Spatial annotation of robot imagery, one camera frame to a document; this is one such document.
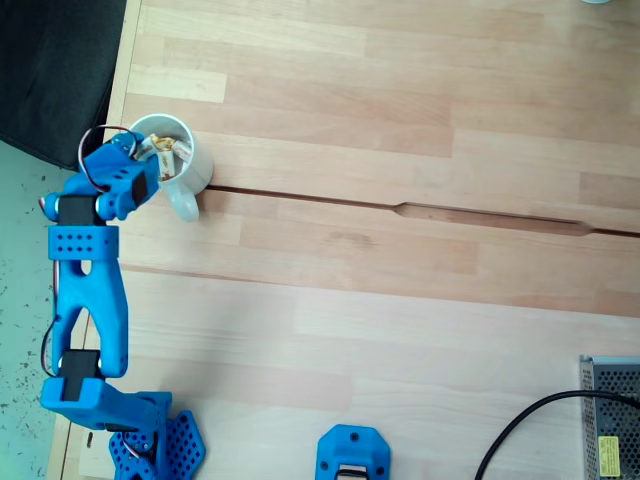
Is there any white mug with black letters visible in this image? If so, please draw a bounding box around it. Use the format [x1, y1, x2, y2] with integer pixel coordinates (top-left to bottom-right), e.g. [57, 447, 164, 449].
[121, 113, 216, 224]

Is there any black cushioned seat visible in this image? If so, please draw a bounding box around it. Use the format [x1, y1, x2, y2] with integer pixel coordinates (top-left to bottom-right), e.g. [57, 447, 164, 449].
[0, 0, 129, 176]

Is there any pale wooden base board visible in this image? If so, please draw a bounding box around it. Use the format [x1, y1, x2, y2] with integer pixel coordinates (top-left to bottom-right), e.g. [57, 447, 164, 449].
[59, 263, 640, 480]

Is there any perforated metal power supply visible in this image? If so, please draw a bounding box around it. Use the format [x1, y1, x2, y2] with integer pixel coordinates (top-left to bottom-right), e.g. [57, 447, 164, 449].
[578, 354, 640, 480]

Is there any thin servo wire on gripper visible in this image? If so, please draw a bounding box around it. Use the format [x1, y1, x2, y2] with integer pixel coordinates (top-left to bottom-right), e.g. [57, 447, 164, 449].
[78, 125, 145, 194]

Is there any blue post base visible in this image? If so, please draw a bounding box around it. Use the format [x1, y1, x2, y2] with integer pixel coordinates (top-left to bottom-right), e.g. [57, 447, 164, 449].
[315, 423, 393, 480]

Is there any thick black power cable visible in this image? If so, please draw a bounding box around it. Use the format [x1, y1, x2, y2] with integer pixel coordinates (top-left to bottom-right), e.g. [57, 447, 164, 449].
[473, 390, 640, 480]

